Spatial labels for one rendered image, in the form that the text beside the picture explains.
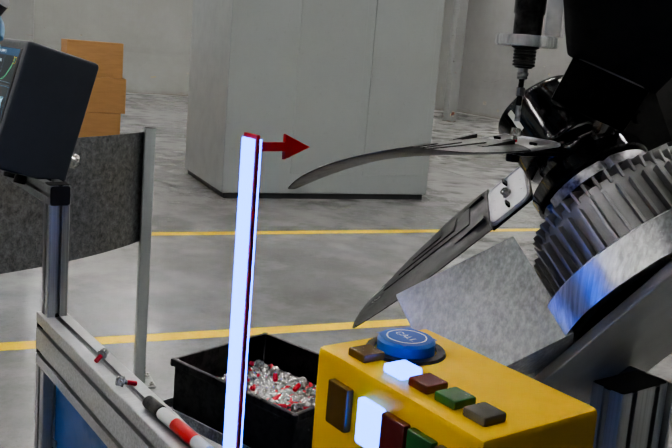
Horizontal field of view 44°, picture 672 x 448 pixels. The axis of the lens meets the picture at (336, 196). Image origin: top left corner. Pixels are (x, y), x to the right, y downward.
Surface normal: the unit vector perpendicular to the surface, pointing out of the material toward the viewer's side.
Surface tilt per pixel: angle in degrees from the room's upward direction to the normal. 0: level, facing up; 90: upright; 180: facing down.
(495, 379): 0
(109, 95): 90
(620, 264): 73
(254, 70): 90
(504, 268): 55
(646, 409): 90
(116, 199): 90
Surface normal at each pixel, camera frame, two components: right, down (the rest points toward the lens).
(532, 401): 0.08, -0.98
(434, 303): -0.22, -0.45
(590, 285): -0.79, 0.00
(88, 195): 0.89, 0.14
